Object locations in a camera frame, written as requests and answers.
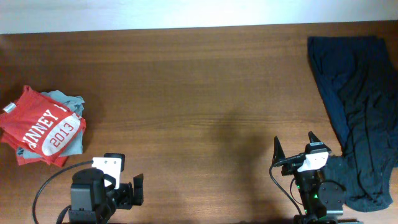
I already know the red printed t-shirt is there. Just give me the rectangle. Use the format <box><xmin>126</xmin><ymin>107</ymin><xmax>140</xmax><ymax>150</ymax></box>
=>
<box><xmin>1</xmin><ymin>85</ymin><xmax>86</xmax><ymax>166</ymax></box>

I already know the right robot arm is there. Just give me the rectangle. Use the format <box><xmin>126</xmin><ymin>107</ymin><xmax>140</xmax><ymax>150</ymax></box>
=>
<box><xmin>269</xmin><ymin>132</ymin><xmax>345</xmax><ymax>224</ymax></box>

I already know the grey folded t-shirt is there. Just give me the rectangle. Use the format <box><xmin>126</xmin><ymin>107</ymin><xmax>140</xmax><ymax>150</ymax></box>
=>
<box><xmin>16</xmin><ymin>90</ymin><xmax>85</xmax><ymax>159</ymax></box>

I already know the red folded garment under grey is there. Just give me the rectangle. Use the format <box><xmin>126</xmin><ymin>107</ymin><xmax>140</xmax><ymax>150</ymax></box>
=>
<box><xmin>1</xmin><ymin>133</ymin><xmax>68</xmax><ymax>167</ymax></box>

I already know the dark navy garment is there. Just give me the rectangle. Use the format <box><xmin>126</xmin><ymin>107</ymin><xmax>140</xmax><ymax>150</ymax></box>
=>
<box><xmin>307</xmin><ymin>36</ymin><xmax>397</xmax><ymax>212</ymax></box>

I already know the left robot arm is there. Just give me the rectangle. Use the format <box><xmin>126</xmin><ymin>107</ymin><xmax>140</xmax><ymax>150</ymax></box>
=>
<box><xmin>56</xmin><ymin>153</ymin><xmax>144</xmax><ymax>224</ymax></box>

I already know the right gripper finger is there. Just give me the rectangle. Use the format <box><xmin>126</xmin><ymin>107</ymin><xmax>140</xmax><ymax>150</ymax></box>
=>
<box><xmin>272</xmin><ymin>136</ymin><xmax>285</xmax><ymax>164</ymax></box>
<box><xmin>308</xmin><ymin>131</ymin><xmax>323</xmax><ymax>144</ymax></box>

